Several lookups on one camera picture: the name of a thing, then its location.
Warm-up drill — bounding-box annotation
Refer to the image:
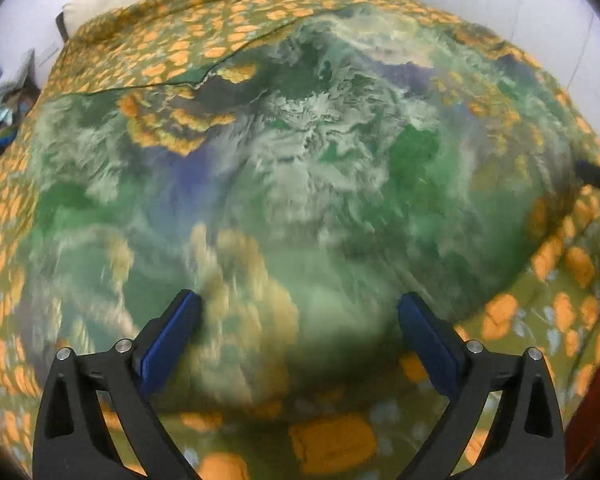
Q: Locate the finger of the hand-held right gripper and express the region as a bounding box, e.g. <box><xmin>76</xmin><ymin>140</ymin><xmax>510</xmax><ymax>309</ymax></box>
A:
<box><xmin>574</xmin><ymin>159</ymin><xmax>600</xmax><ymax>192</ymax></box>

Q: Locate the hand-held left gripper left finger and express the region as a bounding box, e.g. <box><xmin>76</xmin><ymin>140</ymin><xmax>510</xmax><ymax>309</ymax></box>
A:
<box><xmin>32</xmin><ymin>289</ymin><xmax>203</xmax><ymax>480</ymax></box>

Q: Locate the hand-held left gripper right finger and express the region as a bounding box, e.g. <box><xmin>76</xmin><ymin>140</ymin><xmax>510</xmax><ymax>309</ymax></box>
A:
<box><xmin>396</xmin><ymin>292</ymin><xmax>567</xmax><ymax>480</ymax></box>

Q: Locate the green printed garment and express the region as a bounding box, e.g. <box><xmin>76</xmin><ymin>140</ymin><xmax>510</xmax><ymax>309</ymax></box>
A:
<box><xmin>19</xmin><ymin>2</ymin><xmax>583</xmax><ymax>413</ymax></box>

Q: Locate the pile of colourful clothes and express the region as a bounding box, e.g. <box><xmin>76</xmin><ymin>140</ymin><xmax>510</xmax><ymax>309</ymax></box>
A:
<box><xmin>0</xmin><ymin>49</ymin><xmax>42</xmax><ymax>162</ymax></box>

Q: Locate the red object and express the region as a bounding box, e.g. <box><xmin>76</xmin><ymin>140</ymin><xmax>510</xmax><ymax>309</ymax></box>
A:
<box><xmin>564</xmin><ymin>355</ymin><xmax>600</xmax><ymax>472</ymax></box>

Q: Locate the orange floral bedsheet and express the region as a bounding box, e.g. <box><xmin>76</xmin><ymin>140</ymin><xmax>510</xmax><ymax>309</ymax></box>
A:
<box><xmin>0</xmin><ymin>0</ymin><xmax>600</xmax><ymax>480</ymax></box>

